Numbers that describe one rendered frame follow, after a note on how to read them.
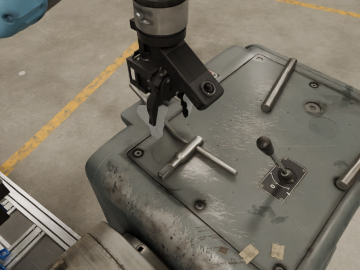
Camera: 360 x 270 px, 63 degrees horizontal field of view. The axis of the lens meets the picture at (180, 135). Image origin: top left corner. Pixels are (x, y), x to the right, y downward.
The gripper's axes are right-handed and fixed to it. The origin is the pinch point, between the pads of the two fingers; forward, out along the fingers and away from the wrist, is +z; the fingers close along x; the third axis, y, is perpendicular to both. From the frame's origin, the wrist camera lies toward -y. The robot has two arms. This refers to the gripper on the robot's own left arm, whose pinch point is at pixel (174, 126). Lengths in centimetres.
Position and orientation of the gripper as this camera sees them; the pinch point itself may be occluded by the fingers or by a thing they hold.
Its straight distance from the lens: 56.1
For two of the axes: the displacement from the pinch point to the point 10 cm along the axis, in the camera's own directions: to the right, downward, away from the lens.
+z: 0.0, 6.5, 7.6
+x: -6.9, 5.5, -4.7
